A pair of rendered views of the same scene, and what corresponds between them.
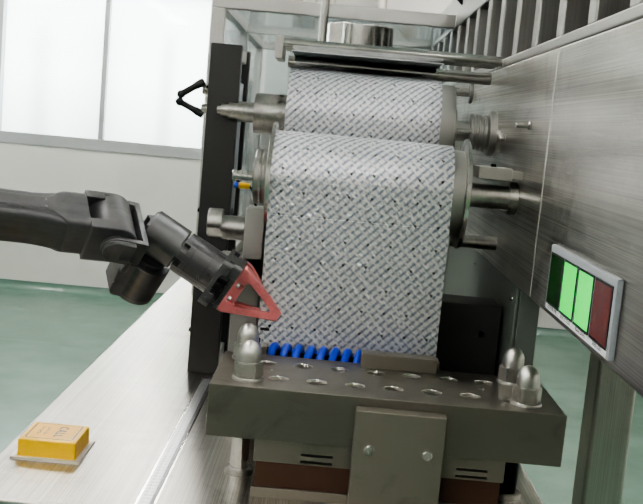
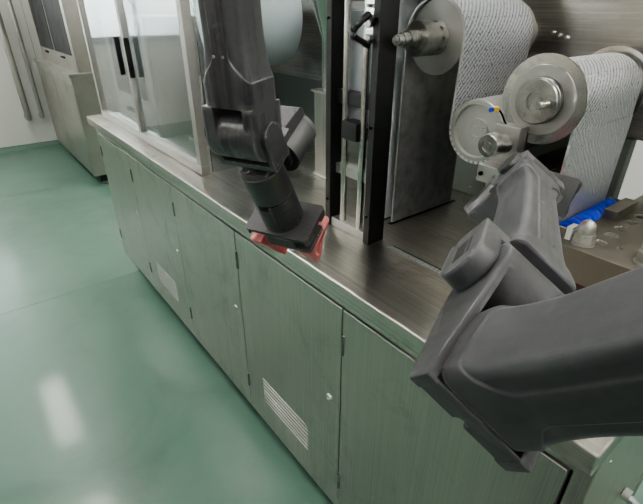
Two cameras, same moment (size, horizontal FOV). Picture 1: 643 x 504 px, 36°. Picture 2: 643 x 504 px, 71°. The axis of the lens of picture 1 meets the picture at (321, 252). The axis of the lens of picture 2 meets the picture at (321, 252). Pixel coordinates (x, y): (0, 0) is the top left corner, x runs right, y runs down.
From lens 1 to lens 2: 1.27 m
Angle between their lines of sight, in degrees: 42
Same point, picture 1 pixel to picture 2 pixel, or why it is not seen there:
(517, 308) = (628, 152)
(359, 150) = (606, 68)
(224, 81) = (390, 12)
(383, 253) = (608, 141)
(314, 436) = not seen: outside the picture
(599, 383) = not seen: hidden behind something
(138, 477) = not seen: hidden behind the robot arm
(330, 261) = (589, 156)
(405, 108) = (518, 22)
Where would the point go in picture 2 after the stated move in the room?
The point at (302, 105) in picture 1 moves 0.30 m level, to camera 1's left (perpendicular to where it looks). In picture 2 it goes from (473, 29) to (355, 34)
